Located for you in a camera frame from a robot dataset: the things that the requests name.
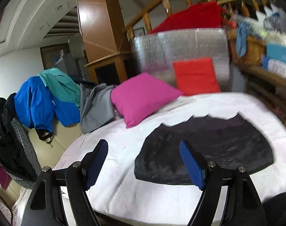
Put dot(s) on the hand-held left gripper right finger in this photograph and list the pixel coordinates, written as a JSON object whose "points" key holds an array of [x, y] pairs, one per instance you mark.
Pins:
{"points": [[191, 162]]}

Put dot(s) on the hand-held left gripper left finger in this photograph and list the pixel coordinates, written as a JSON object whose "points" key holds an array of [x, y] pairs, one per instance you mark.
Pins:
{"points": [[98, 160]]}

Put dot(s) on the black quilted jacket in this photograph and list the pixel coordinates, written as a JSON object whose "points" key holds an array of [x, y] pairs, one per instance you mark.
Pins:
{"points": [[216, 146]]}

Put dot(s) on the white bed sheet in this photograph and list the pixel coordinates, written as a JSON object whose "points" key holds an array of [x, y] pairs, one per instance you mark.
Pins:
{"points": [[124, 193]]}

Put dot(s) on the grey garment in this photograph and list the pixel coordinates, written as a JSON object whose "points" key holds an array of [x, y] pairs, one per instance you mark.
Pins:
{"points": [[96, 108]]}

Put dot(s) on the grey woven chair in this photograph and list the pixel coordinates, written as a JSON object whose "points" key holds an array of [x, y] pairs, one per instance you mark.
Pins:
{"points": [[25, 150]]}

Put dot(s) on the pink pillow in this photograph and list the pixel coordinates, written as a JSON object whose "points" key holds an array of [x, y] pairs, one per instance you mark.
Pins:
{"points": [[140, 98]]}

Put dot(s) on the teal garment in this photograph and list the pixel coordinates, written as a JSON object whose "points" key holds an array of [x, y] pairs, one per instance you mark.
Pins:
{"points": [[60, 84]]}

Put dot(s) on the red pillow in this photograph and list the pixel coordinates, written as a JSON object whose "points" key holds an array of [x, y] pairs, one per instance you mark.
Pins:
{"points": [[196, 77]]}

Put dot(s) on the blue jacket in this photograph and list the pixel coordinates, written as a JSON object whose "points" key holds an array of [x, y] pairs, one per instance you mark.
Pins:
{"points": [[32, 101]]}

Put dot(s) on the wooden cabinet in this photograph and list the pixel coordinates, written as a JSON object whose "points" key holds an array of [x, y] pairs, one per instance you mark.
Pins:
{"points": [[119, 68]]}

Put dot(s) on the glossy black jacket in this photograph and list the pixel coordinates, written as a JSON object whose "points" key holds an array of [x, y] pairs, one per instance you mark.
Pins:
{"points": [[4, 134]]}

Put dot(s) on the grey appliance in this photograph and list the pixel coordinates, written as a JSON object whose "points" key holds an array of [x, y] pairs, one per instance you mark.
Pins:
{"points": [[67, 66]]}

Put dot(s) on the magenta cloth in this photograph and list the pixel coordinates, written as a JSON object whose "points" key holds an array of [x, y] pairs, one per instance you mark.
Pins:
{"points": [[0, 176]]}

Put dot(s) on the wooden table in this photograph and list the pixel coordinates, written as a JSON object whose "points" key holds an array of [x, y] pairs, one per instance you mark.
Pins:
{"points": [[263, 75]]}

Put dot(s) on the brown lattice screen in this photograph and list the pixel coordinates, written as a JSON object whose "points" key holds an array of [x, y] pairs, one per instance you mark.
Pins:
{"points": [[48, 56]]}

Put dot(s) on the silver foil insulation board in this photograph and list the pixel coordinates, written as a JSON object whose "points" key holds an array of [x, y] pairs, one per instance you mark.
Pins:
{"points": [[161, 49]]}

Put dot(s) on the wicker basket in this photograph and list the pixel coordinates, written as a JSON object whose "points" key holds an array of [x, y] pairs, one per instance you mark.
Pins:
{"points": [[251, 51]]}

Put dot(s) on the tissue pack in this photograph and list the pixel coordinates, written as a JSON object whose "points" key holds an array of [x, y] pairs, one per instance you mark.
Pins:
{"points": [[277, 67]]}

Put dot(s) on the blue cloth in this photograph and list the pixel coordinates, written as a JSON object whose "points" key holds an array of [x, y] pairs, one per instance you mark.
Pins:
{"points": [[242, 40]]}

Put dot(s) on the blue cardboard box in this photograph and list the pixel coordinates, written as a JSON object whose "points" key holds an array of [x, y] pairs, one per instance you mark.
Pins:
{"points": [[279, 51]]}

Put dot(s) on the red cloth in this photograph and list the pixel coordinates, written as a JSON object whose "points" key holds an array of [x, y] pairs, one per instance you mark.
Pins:
{"points": [[192, 18]]}

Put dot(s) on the wooden column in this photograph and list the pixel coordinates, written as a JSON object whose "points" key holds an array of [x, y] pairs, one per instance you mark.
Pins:
{"points": [[96, 16]]}

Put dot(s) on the wooden stair railing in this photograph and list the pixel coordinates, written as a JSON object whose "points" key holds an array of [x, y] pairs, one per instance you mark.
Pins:
{"points": [[146, 20]]}

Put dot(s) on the clear plastic bag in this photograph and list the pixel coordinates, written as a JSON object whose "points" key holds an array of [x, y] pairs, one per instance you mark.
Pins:
{"points": [[272, 20]]}

